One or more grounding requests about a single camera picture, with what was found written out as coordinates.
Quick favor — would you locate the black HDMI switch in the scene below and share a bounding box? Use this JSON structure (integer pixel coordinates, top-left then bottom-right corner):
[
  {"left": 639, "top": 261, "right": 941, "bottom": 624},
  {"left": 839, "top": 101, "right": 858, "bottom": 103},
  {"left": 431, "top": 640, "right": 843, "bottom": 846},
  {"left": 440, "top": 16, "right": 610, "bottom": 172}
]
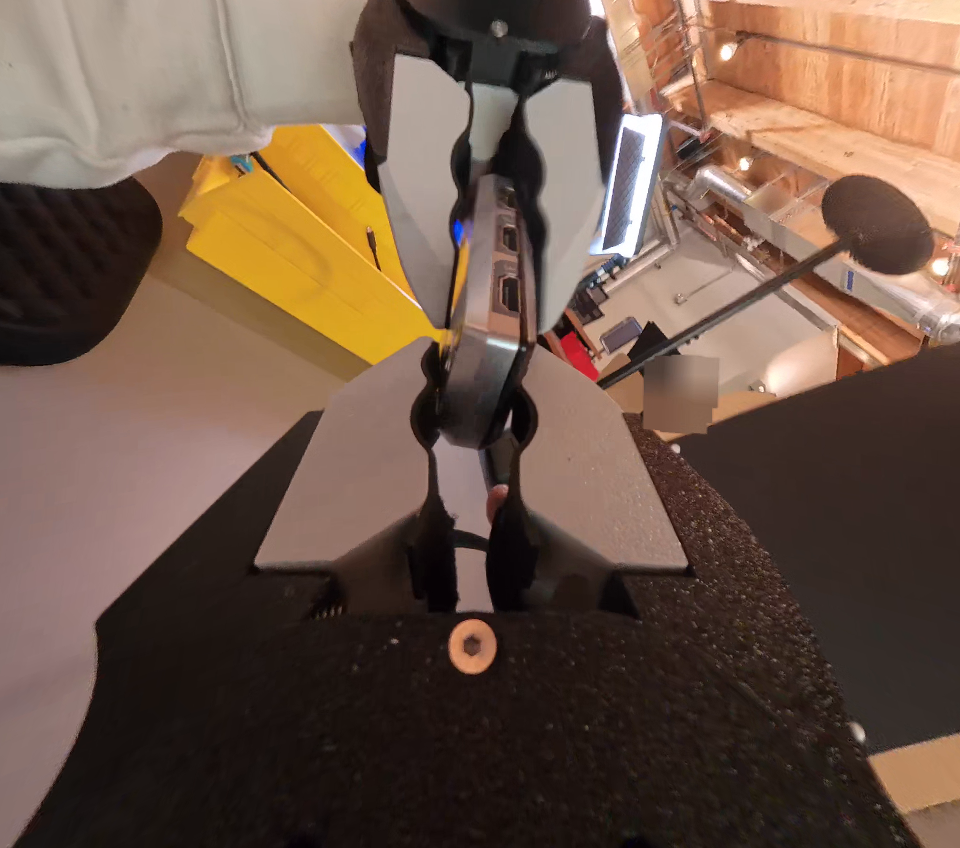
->
[{"left": 438, "top": 171, "right": 540, "bottom": 553}]

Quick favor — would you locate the red plastic bin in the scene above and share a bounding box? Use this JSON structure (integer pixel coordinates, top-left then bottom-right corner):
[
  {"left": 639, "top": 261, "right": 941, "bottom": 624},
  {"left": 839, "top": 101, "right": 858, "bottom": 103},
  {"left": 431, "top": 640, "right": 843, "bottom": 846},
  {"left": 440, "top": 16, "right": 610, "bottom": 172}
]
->
[{"left": 558, "top": 330, "right": 601, "bottom": 380}]

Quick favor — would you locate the studio light panel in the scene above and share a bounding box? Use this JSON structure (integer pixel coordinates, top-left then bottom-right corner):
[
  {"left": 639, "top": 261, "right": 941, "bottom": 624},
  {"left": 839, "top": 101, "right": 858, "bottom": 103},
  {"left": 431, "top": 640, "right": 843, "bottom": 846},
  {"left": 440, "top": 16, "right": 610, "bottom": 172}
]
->
[{"left": 588, "top": 113, "right": 666, "bottom": 257}]

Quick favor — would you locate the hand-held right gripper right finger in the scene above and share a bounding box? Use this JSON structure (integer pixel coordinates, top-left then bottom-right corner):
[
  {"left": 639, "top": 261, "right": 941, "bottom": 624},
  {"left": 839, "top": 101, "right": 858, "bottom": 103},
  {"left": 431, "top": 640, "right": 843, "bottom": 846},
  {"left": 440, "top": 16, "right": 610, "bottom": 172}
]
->
[{"left": 506, "top": 341, "right": 690, "bottom": 573}]

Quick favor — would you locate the yellow plastic bin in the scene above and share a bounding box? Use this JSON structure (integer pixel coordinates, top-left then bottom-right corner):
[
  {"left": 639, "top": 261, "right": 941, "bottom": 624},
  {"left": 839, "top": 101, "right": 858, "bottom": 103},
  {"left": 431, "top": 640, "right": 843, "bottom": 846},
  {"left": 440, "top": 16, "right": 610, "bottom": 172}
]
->
[
  {"left": 183, "top": 150, "right": 451, "bottom": 365},
  {"left": 251, "top": 124, "right": 391, "bottom": 279}
]

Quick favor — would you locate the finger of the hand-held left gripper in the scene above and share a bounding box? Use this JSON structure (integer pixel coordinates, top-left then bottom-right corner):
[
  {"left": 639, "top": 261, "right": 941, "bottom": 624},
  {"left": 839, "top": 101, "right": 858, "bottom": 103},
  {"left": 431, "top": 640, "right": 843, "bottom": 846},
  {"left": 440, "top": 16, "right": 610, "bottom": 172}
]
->
[
  {"left": 375, "top": 53, "right": 481, "bottom": 332},
  {"left": 517, "top": 79, "right": 609, "bottom": 332}
]

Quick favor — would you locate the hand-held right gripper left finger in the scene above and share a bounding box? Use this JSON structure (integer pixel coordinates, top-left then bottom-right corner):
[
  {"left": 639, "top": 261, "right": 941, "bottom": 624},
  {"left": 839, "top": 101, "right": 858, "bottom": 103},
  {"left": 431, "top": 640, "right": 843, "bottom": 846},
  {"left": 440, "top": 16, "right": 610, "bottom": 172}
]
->
[{"left": 255, "top": 341, "right": 444, "bottom": 572}]

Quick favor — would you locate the person's left forearm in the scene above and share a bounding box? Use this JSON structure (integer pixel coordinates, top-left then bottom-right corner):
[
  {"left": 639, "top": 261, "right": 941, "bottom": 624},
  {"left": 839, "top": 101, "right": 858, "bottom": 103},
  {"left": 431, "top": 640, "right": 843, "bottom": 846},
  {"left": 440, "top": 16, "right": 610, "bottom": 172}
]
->
[{"left": 0, "top": 0, "right": 376, "bottom": 189}]

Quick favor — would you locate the black mesh cushion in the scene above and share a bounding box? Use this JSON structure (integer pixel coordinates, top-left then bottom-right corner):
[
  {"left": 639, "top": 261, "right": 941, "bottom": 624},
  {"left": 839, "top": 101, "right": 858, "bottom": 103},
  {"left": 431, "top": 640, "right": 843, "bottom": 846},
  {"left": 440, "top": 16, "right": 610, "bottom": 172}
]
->
[{"left": 0, "top": 176, "right": 162, "bottom": 367}]

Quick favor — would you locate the grey desk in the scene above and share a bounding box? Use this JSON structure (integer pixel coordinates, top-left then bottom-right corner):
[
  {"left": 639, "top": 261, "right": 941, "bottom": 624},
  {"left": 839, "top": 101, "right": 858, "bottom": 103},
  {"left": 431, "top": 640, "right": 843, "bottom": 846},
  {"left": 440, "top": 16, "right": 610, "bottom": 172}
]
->
[{"left": 0, "top": 150, "right": 451, "bottom": 848}]

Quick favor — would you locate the black board with tan frame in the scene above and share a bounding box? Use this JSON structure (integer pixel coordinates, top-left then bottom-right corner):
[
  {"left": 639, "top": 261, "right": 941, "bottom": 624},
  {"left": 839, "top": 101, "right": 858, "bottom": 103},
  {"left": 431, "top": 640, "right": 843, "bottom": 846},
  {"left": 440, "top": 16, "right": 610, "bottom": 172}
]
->
[{"left": 671, "top": 341, "right": 960, "bottom": 819}]

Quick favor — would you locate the silver ventilation duct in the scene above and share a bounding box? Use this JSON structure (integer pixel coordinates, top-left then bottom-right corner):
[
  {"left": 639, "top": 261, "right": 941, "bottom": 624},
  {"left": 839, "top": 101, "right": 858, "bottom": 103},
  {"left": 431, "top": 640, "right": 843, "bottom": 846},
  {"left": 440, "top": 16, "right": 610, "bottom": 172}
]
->
[{"left": 686, "top": 165, "right": 960, "bottom": 347}]

